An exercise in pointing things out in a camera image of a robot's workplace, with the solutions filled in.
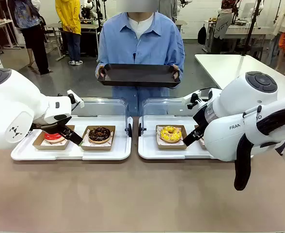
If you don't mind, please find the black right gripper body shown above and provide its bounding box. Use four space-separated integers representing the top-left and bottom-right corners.
192 106 209 131

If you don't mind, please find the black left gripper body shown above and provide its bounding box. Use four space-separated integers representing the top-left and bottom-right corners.
30 116 72 133

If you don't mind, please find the red glazed donut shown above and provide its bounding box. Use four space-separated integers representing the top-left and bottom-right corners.
43 132 63 144

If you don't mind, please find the yellow glazed donut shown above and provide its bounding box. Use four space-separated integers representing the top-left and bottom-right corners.
159 125 183 143

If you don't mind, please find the dark brown serving tray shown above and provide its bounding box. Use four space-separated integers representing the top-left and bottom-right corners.
96 63 181 88

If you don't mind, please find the person's left forearm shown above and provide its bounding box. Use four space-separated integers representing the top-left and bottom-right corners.
169 51 186 70

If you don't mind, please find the person's right forearm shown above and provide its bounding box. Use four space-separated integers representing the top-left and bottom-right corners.
96 51 112 70

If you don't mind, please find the chocolate donut with nuts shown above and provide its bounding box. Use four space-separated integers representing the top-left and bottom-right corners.
88 126 111 144

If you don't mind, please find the chocolate donut in box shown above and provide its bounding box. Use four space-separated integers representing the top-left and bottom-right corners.
79 125 116 151

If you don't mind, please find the person in yellow jacket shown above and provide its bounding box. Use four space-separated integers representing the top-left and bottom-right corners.
55 0 82 66

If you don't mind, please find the person in blue patterned shirt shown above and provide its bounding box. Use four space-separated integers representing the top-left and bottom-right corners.
8 0 52 75

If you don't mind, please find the person in grey hoodie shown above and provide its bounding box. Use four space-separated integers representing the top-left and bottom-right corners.
157 0 178 23

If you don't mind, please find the person's left hand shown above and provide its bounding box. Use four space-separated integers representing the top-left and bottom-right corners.
172 64 182 80

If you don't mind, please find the person's right hand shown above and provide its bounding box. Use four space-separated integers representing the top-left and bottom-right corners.
95 65 107 80

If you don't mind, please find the white display tray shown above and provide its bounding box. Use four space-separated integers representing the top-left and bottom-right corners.
11 116 133 161
137 116 218 160

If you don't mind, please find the clear display lid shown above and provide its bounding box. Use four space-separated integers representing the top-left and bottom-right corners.
138 96 206 138
72 96 133 138

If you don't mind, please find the large white table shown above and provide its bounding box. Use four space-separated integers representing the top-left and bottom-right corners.
194 53 285 98

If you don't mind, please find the black hanging bag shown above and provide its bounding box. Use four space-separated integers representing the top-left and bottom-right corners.
197 24 207 46

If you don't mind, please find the grey hanging garment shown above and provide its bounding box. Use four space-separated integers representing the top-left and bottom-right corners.
212 12 229 54

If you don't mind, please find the white long workbench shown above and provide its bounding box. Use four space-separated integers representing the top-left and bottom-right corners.
204 20 274 53

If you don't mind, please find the grey background desk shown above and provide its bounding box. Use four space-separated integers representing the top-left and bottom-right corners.
45 23 99 61

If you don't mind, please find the black tripod pole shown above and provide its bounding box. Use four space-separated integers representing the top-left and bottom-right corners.
240 0 263 57

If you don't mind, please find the white background desk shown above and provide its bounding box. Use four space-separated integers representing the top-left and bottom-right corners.
0 19 22 50

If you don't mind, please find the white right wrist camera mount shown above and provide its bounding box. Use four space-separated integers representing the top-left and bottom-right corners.
182 89 209 110

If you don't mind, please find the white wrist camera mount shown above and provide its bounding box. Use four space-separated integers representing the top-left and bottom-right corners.
182 89 209 110
66 89 85 109

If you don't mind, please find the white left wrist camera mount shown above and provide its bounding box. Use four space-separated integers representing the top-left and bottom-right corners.
66 89 85 109

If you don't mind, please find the black cable sleeve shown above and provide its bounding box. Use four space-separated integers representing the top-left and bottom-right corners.
234 103 285 192

